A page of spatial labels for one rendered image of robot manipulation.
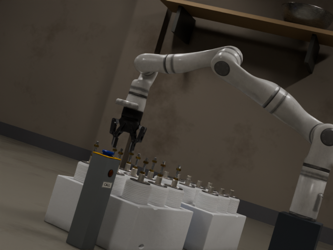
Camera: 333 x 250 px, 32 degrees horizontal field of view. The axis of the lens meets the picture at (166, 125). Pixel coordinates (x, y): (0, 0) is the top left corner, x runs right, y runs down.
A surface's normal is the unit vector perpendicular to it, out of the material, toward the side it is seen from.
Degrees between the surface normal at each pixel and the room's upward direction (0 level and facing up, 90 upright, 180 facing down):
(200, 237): 90
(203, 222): 90
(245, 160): 90
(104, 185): 90
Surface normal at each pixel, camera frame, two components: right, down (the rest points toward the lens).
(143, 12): -0.32, -0.11
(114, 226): -0.51, -0.17
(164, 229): 0.81, 0.23
